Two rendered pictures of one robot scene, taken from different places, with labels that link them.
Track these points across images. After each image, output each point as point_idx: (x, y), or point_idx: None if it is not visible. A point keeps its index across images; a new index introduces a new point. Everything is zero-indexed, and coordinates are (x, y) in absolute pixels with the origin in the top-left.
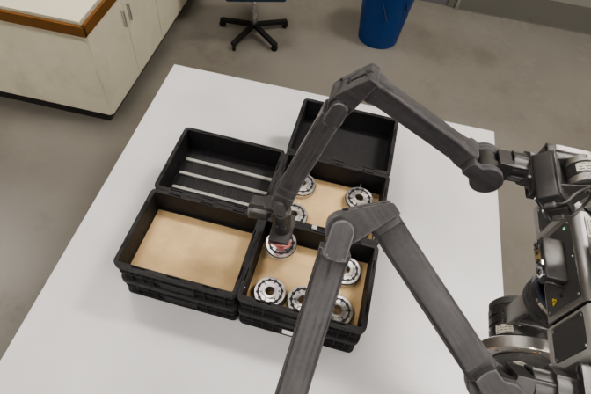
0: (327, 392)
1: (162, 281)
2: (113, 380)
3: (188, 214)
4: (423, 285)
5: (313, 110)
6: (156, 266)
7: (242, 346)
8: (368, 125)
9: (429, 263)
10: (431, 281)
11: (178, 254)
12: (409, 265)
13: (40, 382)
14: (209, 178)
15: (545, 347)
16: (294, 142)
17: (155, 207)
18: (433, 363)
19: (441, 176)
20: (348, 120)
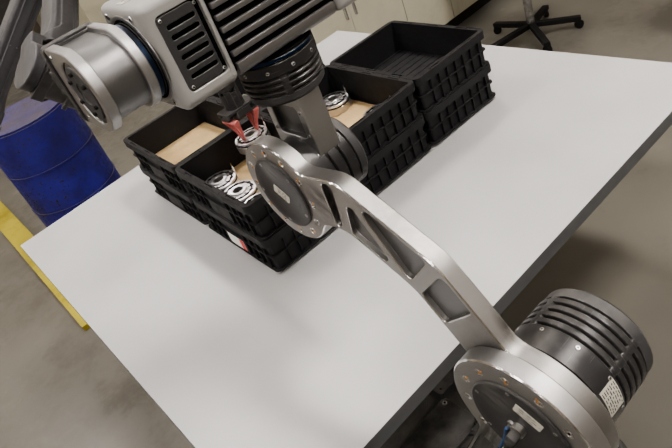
0: (229, 302)
1: (150, 163)
2: (95, 249)
3: (220, 125)
4: None
5: (402, 36)
6: (165, 159)
7: (196, 247)
8: (456, 46)
9: None
10: None
11: (186, 153)
12: None
13: (60, 240)
14: None
15: (268, 143)
16: (349, 61)
17: (196, 116)
18: (361, 308)
19: (562, 119)
20: (436, 42)
